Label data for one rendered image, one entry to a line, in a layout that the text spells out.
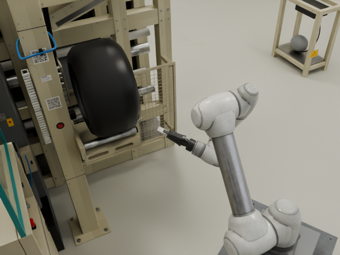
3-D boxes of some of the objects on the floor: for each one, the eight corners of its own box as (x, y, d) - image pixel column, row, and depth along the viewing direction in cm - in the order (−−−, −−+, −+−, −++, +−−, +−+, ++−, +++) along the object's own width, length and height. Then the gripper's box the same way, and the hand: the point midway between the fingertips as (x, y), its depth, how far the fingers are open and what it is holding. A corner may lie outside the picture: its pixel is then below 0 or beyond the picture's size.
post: (83, 236, 278) (-65, -220, 115) (78, 222, 287) (-64, -217, 124) (99, 228, 282) (-19, -220, 119) (94, 215, 291) (-23, -218, 128)
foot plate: (76, 246, 271) (76, 244, 270) (67, 218, 290) (67, 217, 288) (111, 231, 280) (111, 230, 278) (100, 206, 298) (99, 204, 297)
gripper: (194, 148, 209) (156, 129, 209) (188, 155, 221) (153, 137, 221) (199, 137, 212) (162, 119, 212) (193, 144, 224) (158, 127, 224)
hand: (162, 131), depth 217 cm, fingers closed
